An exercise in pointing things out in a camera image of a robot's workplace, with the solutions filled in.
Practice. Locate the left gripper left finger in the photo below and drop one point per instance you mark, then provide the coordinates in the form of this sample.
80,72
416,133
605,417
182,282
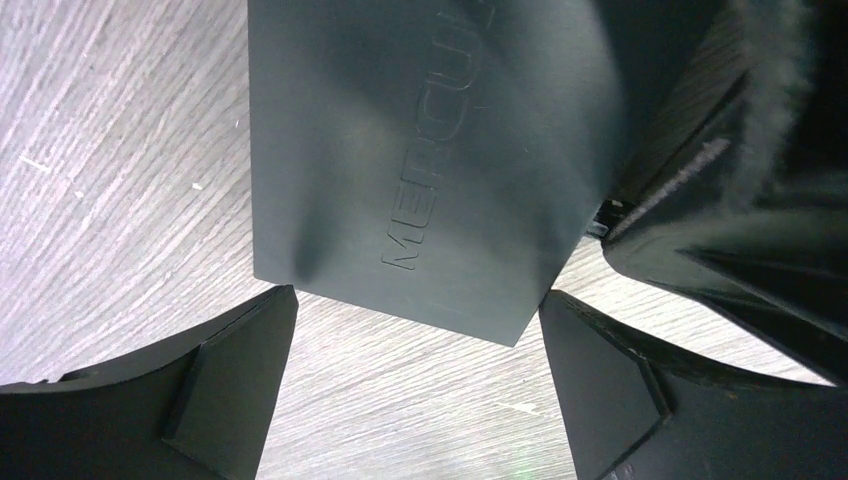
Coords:
195,405

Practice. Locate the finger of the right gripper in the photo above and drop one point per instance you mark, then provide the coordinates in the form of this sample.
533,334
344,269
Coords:
738,198

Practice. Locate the black router box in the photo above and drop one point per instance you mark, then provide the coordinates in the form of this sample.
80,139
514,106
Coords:
439,161

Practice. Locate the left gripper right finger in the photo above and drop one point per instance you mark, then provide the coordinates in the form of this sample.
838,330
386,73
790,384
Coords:
638,407

